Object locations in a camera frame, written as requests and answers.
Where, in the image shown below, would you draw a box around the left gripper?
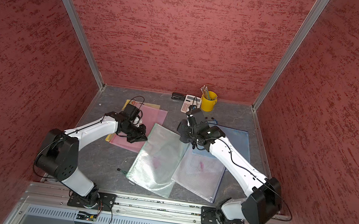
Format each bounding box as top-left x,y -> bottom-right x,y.
120,121 -> 150,145

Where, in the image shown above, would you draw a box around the dark grey cloth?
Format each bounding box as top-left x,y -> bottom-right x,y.
177,119 -> 192,144

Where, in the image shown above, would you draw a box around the pink mesh document bag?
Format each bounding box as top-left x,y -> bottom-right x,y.
110,103 -> 168,153

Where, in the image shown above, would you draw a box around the green mesh document bag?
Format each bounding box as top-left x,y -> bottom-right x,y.
116,124 -> 190,198

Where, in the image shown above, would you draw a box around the yellow mesh document bag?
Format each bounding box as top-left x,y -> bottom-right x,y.
105,99 -> 161,142

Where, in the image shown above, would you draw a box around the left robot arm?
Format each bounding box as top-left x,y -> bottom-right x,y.
33,112 -> 147,208

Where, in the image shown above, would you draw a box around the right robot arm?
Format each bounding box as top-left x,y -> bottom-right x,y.
177,109 -> 283,224

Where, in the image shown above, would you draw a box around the blue mesh document bag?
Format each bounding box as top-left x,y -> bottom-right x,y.
208,120 -> 250,162

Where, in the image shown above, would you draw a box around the clear white mesh document bag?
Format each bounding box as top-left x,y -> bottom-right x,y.
172,147 -> 225,203

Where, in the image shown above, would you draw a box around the yellow mug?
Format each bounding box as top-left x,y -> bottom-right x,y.
201,91 -> 218,112

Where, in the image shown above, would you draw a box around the pink calculator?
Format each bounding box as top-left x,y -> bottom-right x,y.
180,95 -> 201,113

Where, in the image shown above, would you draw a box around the pencils in mug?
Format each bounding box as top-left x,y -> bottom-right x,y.
201,85 -> 211,100

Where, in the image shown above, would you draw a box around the black stapler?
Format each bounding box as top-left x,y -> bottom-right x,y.
171,92 -> 186,101

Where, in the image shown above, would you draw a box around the perforated metal strip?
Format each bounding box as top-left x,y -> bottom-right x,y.
25,206 -> 174,224

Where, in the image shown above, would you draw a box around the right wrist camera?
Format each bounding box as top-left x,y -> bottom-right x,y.
186,108 -> 206,127

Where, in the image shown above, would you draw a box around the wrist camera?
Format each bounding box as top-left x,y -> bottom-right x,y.
120,104 -> 141,125
186,108 -> 206,127

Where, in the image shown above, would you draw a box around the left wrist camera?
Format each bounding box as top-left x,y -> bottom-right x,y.
120,104 -> 141,125

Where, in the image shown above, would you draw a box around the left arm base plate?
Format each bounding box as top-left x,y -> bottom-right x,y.
67,192 -> 117,211

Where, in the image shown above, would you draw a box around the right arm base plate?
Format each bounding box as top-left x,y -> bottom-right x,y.
201,206 -> 245,224

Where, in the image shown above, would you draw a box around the left circuit board with cables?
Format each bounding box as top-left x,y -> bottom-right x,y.
74,200 -> 113,224

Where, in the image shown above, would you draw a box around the aluminium front rail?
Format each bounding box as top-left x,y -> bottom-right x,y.
19,182 -> 290,224

